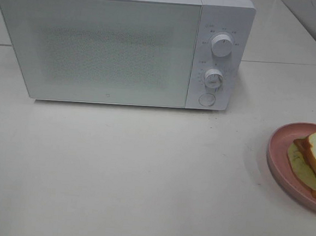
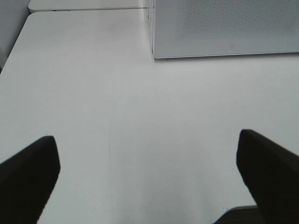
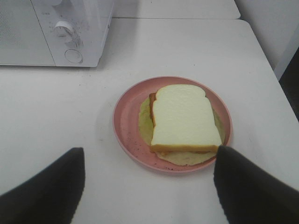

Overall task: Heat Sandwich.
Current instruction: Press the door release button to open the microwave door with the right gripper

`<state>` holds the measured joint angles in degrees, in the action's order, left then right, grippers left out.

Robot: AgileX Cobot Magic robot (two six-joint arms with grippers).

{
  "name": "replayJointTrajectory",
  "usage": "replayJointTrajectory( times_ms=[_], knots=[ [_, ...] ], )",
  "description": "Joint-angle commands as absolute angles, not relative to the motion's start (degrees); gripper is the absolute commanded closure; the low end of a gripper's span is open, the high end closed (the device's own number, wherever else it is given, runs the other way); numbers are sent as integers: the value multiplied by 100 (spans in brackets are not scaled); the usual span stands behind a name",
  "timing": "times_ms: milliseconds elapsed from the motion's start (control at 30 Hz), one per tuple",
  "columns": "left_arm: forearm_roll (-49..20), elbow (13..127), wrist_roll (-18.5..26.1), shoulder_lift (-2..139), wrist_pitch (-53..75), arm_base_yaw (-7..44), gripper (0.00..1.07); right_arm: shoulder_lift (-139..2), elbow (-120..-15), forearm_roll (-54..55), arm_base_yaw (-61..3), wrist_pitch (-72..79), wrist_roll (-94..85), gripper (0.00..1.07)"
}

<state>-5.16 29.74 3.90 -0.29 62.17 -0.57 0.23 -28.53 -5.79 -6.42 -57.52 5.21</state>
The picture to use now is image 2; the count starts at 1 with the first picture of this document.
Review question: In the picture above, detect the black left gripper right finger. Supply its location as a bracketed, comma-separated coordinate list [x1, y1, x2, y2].
[236, 129, 299, 224]

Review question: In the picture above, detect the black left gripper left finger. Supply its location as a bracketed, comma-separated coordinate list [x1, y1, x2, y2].
[0, 136, 61, 224]

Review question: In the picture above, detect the white microwave door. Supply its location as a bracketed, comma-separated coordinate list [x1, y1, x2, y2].
[147, 0, 299, 58]

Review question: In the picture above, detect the white neighbouring table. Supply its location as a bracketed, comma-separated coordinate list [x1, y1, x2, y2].
[28, 0, 148, 13]

